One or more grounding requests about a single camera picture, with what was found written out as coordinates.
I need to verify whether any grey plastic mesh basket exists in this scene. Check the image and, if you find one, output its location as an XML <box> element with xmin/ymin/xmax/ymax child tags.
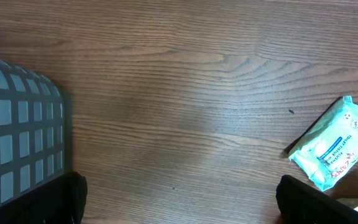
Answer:
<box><xmin>0</xmin><ymin>59</ymin><xmax>72</xmax><ymax>206</ymax></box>

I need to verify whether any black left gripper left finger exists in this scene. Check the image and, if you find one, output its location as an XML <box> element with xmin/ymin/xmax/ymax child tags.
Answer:
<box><xmin>0</xmin><ymin>171</ymin><xmax>88</xmax><ymax>224</ymax></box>

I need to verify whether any teal wet wipes pack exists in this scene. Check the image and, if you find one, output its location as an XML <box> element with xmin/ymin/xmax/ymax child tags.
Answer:
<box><xmin>288</xmin><ymin>96</ymin><xmax>358</xmax><ymax>191</ymax></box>

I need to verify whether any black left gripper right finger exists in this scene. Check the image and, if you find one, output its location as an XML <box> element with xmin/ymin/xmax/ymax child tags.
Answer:
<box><xmin>276</xmin><ymin>175</ymin><xmax>358</xmax><ymax>224</ymax></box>

